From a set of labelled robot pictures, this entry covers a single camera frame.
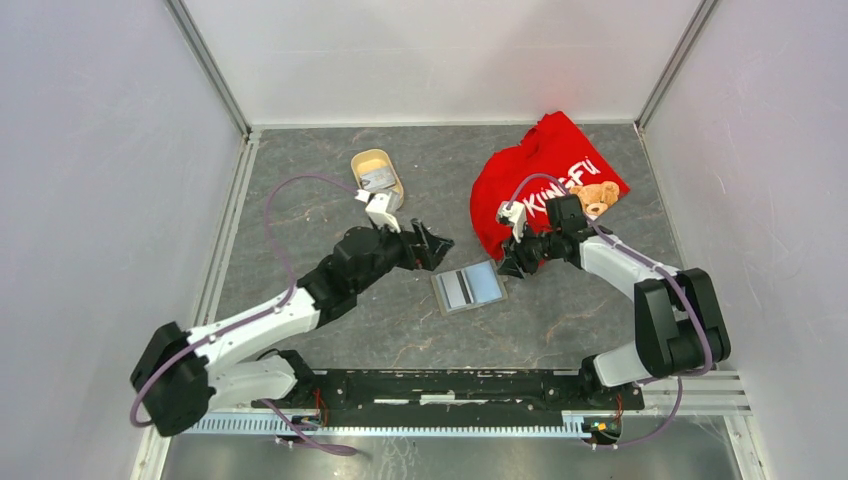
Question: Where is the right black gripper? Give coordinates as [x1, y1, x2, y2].
[496, 221, 561, 280]

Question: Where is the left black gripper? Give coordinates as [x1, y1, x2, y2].
[353, 216, 453, 294]

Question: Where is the beige oval tray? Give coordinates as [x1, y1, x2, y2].
[350, 148, 405, 207]

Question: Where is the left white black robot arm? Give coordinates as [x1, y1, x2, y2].
[130, 220, 455, 437]

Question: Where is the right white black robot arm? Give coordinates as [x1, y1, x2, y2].
[496, 196, 731, 408]

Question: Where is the silver VIP credit card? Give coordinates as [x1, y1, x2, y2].
[359, 166, 397, 192]

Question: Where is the red kung fu t-shirt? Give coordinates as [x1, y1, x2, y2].
[469, 112, 630, 261]

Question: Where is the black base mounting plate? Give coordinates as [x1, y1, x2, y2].
[273, 369, 645, 428]

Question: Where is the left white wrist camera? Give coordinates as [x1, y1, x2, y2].
[355, 189, 401, 233]

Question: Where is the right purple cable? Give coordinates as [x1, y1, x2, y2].
[506, 173, 717, 450]

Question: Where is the aluminium frame rail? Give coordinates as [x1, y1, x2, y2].
[165, 369, 751, 438]

